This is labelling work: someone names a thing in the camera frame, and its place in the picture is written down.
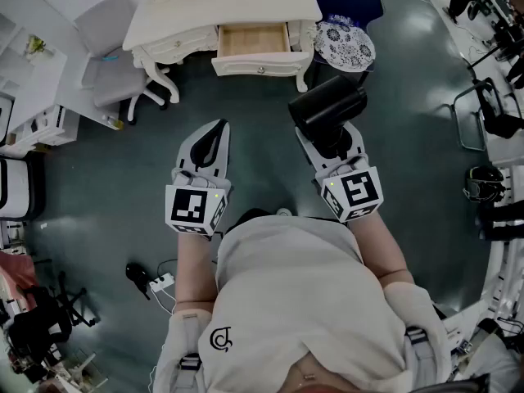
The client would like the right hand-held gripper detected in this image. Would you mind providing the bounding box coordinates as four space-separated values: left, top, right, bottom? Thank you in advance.
295 121 385 224

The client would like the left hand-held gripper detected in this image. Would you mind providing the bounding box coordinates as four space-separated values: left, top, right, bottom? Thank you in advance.
165 119 233 237

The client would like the black round object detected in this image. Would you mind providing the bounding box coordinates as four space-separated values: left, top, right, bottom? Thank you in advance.
287 75 368 160

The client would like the large white wooden drawer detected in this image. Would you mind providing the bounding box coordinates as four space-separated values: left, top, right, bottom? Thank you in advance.
210 21 313 78

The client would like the person's left forearm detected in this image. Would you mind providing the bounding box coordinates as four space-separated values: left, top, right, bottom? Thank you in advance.
174 226 219 314

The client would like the person's right forearm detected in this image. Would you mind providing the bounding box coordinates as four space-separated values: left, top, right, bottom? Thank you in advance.
350 212 415 291

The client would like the white desk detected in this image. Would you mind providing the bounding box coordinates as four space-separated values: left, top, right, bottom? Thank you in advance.
122 0 324 105

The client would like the blue white floral cushion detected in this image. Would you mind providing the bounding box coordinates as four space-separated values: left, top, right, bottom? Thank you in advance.
312 13 377 74

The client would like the grey office chair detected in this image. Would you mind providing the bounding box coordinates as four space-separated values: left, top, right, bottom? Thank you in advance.
73 0 171 125

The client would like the white power strip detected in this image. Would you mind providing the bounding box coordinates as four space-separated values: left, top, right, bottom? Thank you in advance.
148 273 175 293

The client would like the black floor object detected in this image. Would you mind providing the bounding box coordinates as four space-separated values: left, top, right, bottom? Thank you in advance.
124 261 151 301

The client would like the person's white shirt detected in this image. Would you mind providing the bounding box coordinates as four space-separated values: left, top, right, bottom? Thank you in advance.
152 214 453 393

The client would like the black helmet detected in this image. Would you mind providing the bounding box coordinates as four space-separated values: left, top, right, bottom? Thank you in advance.
463 165 506 204

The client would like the white storage box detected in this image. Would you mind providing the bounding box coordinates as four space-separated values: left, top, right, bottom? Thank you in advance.
15 103 79 147

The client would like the black swivel chair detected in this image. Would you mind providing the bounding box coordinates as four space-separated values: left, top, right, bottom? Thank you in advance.
47 271 101 329

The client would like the white cable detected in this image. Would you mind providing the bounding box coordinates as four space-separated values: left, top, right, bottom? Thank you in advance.
147 288 178 384

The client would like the metal frame black chair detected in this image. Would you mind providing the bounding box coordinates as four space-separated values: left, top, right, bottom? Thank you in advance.
451 77 524 152

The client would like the grey shoulder strap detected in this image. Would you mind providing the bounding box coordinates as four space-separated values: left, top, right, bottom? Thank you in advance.
174 311 206 393
403 325 440 386

